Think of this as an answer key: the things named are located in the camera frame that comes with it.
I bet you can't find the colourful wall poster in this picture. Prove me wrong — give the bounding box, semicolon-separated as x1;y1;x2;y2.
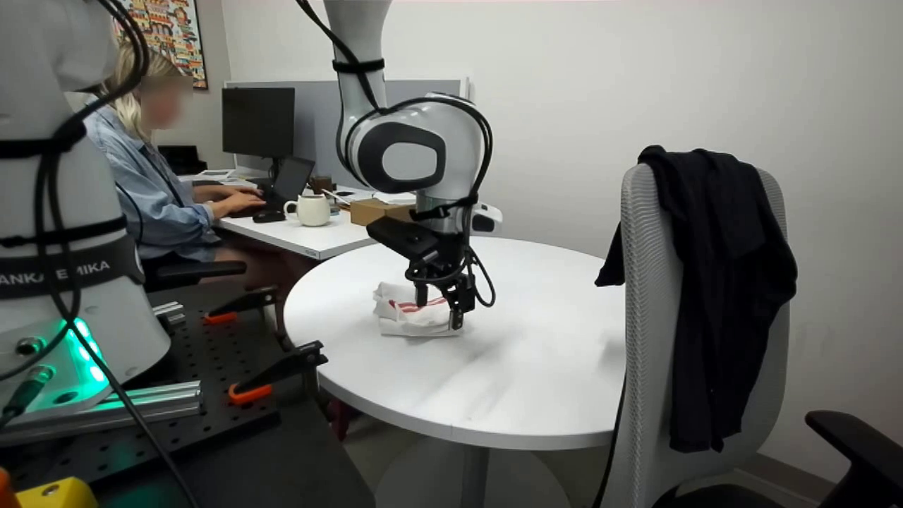
125;0;211;92

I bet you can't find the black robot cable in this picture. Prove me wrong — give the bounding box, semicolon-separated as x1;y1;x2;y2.
0;0;500;508

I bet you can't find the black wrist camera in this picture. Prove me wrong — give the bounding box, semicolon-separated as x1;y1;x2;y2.
366;218;428;263

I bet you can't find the grey office chair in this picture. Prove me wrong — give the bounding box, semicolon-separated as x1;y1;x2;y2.
599;161;795;508

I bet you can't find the black orange clamp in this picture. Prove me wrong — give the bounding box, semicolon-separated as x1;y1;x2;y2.
225;339;331;408
201;285;283;330

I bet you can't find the black jacket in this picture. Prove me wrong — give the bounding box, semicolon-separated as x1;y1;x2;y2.
593;144;802;453

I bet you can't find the black desk chair seat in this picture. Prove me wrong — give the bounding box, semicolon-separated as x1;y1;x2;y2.
139;254;250;297

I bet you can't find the white office desk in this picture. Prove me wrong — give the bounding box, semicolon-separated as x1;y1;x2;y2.
196;167;466;264

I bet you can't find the black chair armrest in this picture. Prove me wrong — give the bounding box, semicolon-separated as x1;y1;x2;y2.
803;405;903;508

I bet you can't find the aluminium rail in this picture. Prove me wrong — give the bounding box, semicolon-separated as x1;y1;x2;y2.
0;376;205;446

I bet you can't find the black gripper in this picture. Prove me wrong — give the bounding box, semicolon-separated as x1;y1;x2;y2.
402;230;476;333

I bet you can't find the white towel with red stripes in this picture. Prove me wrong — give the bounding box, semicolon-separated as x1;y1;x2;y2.
370;277;469;342

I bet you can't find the black computer monitor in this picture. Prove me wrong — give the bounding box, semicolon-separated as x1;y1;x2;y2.
220;83;299;164

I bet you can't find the person in blue shirt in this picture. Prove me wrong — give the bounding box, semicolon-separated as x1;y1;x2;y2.
84;38;271;268

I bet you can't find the large cardboard box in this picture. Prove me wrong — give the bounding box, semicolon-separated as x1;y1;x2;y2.
346;191;417;230

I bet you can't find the white teapot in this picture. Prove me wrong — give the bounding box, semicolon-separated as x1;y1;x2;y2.
283;189;338;230

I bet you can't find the black laptop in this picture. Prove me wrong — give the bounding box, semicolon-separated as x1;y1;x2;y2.
250;151;321;226

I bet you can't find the black perforated mounting board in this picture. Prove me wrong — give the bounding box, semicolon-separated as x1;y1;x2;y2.
0;297;287;490

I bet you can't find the yellow box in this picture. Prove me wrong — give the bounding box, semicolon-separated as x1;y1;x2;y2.
10;473;102;508

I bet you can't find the grey partition with white frame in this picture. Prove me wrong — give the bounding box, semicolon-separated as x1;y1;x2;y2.
222;69;472;226

